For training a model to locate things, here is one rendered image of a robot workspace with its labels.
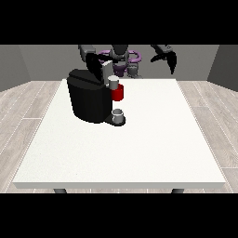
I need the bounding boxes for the red pod holder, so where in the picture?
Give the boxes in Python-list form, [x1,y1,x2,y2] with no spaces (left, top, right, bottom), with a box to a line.
[111,83,125,102]

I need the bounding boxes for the grey robot trunk purple rings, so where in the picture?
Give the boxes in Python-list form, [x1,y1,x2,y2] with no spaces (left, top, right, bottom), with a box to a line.
[98,45,144,79]

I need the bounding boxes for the small grey cup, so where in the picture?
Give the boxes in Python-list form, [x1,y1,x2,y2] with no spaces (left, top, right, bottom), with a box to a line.
[111,108,126,125]

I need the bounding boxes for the pale grey machine lid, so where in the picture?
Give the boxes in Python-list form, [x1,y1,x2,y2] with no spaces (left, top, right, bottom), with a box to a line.
[100,59,114,85]

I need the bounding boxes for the small grey coffee pod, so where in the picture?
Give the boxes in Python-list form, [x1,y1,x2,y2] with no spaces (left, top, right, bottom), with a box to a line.
[107,75,120,91]

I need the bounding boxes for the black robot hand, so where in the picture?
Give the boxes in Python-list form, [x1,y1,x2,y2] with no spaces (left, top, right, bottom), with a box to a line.
[85,52,116,84]
[150,49,179,75]

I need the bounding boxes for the black coffee machine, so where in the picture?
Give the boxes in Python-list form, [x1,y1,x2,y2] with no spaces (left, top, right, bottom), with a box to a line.
[66,68,126,127]

